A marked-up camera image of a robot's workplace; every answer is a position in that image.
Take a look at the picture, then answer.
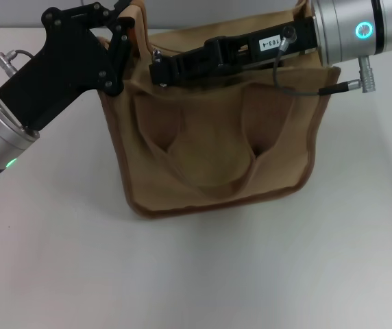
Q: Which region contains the silver metal zipper pull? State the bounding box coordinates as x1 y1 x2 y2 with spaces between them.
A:
150 47 164 66

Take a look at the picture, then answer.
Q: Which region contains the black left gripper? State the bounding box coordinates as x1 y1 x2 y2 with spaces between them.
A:
0 0 137 131

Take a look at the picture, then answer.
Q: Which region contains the khaki canvas food bag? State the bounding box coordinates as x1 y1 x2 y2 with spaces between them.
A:
98 0 341 219

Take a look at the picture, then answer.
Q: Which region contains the grey left gripper cable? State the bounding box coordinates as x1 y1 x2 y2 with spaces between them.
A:
0 49 34 66

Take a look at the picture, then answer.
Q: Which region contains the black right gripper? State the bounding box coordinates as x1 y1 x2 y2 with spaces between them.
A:
149 15 320 86

